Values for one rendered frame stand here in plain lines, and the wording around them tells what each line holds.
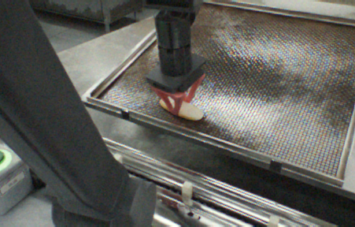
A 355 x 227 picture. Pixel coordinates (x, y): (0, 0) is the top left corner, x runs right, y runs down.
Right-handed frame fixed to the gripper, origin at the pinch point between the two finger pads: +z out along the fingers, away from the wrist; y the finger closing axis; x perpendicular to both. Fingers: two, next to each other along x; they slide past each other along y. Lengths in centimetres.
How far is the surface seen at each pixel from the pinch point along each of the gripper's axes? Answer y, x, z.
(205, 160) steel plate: 3.4, 7.8, 8.1
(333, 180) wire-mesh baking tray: 1.0, 29.8, 0.4
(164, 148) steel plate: 5.5, -0.6, 8.0
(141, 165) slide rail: 13.8, 1.3, 3.4
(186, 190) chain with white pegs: 14.4, 11.8, 1.7
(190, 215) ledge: 17.8, 15.0, 1.4
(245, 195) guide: 9.5, 19.7, 2.6
